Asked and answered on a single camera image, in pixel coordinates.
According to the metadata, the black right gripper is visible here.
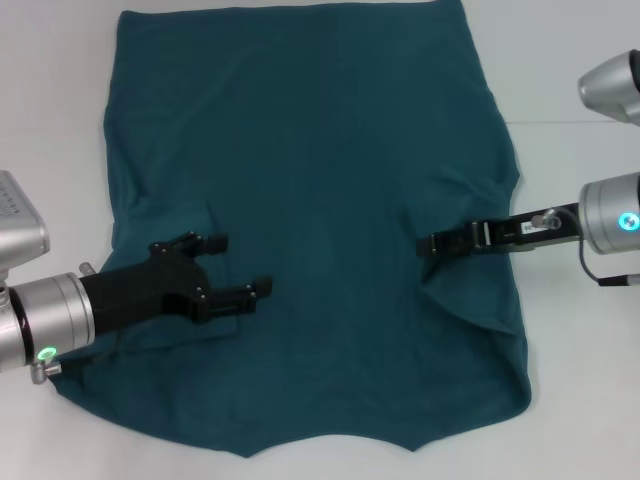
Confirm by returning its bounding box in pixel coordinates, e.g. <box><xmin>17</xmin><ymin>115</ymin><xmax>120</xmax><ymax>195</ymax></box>
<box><xmin>416</xmin><ymin>200</ymin><xmax>584</xmax><ymax>258</ymax></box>

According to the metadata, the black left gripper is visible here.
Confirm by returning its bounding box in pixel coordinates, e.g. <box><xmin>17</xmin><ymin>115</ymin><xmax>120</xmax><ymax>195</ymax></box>
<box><xmin>78</xmin><ymin>230</ymin><xmax>274</xmax><ymax>336</ymax></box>

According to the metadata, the teal blue shirt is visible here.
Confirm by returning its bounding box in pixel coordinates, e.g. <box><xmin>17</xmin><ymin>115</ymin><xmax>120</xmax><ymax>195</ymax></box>
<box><xmin>49</xmin><ymin>0</ymin><xmax>533</xmax><ymax>447</ymax></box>

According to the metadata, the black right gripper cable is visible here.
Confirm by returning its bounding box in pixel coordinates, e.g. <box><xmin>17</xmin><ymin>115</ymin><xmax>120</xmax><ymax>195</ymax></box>
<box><xmin>531</xmin><ymin>208</ymin><xmax>640</xmax><ymax>288</ymax></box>

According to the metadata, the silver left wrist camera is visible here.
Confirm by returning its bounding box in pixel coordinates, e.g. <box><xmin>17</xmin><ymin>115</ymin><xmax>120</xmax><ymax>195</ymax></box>
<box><xmin>0</xmin><ymin>169</ymin><xmax>52</xmax><ymax>286</ymax></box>

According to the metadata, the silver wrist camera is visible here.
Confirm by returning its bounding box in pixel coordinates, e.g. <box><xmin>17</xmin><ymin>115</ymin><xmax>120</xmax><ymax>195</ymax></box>
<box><xmin>0</xmin><ymin>169</ymin><xmax>52</xmax><ymax>286</ymax></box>
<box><xmin>578</xmin><ymin>48</ymin><xmax>640</xmax><ymax>126</ymax></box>

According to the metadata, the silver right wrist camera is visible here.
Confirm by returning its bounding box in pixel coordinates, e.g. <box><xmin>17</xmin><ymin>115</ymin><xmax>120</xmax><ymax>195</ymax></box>
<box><xmin>578</xmin><ymin>48</ymin><xmax>640</xmax><ymax>126</ymax></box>

